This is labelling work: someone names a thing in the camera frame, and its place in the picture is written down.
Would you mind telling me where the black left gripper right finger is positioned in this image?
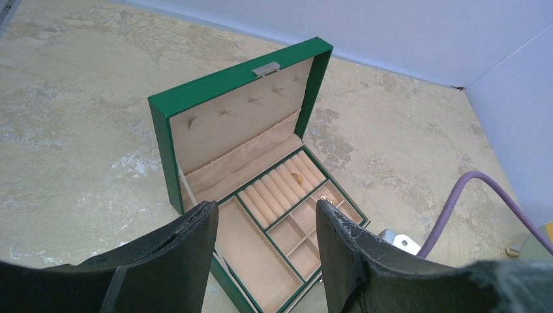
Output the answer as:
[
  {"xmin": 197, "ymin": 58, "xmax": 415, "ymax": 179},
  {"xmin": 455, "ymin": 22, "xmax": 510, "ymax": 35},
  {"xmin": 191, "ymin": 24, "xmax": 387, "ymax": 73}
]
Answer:
[{"xmin": 316, "ymin": 200, "xmax": 552, "ymax": 312}]

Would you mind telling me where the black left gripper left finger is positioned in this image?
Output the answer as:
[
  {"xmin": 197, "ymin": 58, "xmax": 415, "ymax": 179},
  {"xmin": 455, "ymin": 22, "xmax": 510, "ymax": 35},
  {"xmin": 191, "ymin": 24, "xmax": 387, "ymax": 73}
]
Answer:
[{"xmin": 1, "ymin": 201, "xmax": 219, "ymax": 312}]

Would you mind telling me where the green jewelry tray insert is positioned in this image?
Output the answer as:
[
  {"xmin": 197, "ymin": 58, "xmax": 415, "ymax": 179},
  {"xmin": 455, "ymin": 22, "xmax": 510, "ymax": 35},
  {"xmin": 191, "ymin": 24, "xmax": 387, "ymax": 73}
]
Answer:
[{"xmin": 211, "ymin": 147, "xmax": 369, "ymax": 312}]

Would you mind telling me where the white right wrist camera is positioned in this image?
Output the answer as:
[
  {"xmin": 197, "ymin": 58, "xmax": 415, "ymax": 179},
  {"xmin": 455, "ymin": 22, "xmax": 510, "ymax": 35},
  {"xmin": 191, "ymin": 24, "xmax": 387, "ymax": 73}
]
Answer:
[{"xmin": 378, "ymin": 229, "xmax": 421, "ymax": 255}]

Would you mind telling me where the gold hoop earring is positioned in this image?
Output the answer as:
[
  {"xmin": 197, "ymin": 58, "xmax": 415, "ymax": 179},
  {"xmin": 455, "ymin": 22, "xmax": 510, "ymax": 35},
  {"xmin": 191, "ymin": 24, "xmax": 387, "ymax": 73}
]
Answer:
[{"xmin": 291, "ymin": 173, "xmax": 304, "ymax": 186}]

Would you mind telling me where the green jewelry box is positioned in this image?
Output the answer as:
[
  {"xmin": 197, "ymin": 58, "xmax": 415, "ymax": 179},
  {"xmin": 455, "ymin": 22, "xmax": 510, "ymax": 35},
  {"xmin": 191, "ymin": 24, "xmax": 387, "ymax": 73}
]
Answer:
[{"xmin": 147, "ymin": 37, "xmax": 371, "ymax": 313}]

